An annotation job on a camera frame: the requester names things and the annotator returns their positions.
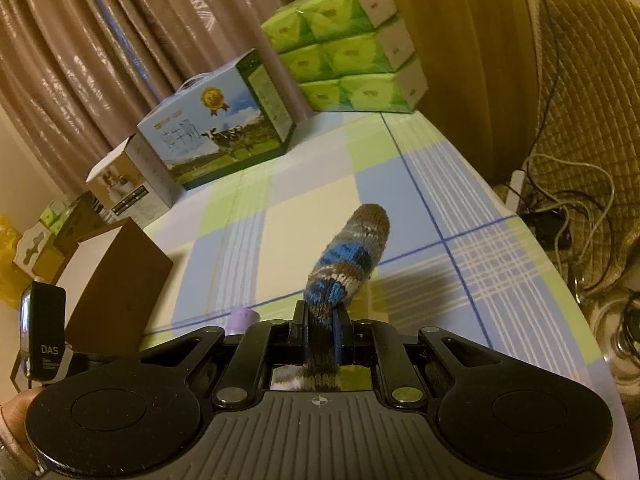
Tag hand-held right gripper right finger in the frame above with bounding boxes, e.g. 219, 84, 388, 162
331, 307, 506, 408

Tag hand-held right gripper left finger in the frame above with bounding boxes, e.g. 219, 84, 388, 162
137, 300, 307, 408

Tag blue brown knitted sock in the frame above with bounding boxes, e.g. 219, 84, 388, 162
299, 203, 391, 393

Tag brown box with white inside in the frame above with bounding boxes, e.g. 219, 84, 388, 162
55, 219, 174, 356

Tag person's left hand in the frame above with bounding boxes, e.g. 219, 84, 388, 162
0, 387, 43, 471

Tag small purple item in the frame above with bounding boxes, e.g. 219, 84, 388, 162
226, 307, 261, 335

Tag yellow plastic bag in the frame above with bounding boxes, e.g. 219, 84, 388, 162
0, 215, 32, 309

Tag large brown cardboard box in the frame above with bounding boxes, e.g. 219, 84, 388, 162
52, 194, 110, 257

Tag small bundle green tissue packs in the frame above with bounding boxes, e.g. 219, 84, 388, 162
39, 199, 72, 234

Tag white humidifier box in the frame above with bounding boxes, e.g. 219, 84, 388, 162
84, 134, 187, 228

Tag white power strip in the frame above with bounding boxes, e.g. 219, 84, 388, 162
507, 170, 527, 212

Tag black power adapter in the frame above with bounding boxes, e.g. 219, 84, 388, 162
529, 209, 572, 250

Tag stack of green tissue packs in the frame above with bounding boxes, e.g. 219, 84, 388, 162
260, 0, 429, 114

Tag shiny metal pot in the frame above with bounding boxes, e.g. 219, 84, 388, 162
575, 294, 640, 387

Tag shiny beige curtain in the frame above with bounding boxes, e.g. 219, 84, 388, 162
0, 0, 371, 196

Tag golden brown curtain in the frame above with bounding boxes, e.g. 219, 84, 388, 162
325, 0, 533, 183

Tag quilted chair cushion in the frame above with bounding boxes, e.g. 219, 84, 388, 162
520, 0, 640, 293

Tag milk carton box with handle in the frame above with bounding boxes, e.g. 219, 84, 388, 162
136, 49, 297, 191

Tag black cable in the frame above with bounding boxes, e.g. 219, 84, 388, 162
525, 0, 640, 311

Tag white cable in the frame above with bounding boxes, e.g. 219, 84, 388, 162
522, 152, 616, 266

